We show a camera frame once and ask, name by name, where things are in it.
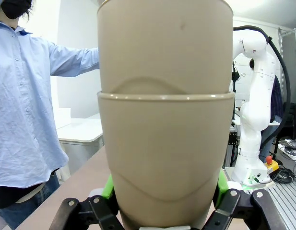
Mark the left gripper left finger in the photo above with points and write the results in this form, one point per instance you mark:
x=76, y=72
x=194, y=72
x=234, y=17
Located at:
x=99, y=210

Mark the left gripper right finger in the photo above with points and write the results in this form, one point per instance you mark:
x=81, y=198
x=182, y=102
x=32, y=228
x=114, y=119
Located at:
x=224, y=215

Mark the tan paper cup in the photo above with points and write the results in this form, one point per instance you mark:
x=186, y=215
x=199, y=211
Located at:
x=167, y=143
x=162, y=48

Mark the person's left forearm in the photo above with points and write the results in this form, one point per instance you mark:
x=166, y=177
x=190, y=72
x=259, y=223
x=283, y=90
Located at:
x=85, y=61

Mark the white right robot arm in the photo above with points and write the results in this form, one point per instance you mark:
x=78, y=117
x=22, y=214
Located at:
x=258, y=95

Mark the yellow red emergency stop button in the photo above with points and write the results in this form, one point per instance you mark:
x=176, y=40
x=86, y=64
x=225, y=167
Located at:
x=271, y=164

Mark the white rounded table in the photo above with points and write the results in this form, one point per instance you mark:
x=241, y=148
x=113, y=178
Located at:
x=83, y=129

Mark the black office chair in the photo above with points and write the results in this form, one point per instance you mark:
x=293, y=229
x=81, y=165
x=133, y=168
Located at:
x=294, y=119

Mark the person in blue shirt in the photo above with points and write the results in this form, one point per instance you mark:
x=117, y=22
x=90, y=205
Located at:
x=18, y=107

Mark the black tripod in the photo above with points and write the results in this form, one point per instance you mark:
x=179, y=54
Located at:
x=234, y=83

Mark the black face mask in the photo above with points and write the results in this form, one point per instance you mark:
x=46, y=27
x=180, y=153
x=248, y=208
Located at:
x=14, y=8

